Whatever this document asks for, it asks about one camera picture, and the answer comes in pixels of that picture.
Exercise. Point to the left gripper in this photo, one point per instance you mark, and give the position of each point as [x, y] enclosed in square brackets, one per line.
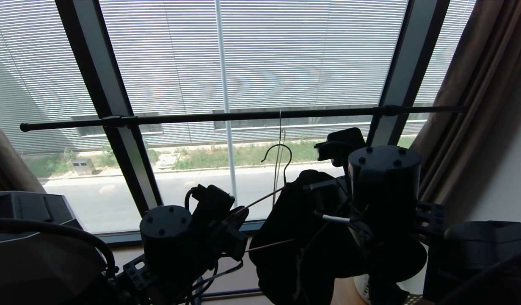
[226, 239]

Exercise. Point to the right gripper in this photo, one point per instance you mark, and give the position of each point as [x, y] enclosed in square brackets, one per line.
[334, 197]

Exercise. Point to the pink clothes hanger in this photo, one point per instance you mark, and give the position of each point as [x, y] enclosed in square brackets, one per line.
[268, 245]
[280, 123]

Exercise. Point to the black garment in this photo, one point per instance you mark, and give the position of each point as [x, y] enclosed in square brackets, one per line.
[285, 262]

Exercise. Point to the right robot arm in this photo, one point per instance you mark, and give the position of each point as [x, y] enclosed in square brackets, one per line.
[385, 186]

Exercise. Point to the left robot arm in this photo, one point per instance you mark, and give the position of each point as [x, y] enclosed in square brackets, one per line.
[165, 241]

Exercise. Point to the white laundry basket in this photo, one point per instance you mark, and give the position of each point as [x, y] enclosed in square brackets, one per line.
[410, 286]

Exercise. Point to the black clothes rack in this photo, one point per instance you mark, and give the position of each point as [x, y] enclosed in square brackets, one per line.
[201, 117]

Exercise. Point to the brown curtain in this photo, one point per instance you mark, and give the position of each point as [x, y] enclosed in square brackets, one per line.
[476, 84]
[10, 169]

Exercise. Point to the window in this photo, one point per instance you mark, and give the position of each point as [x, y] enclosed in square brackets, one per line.
[103, 84]

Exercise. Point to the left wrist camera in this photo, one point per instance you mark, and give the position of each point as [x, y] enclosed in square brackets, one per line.
[213, 203]

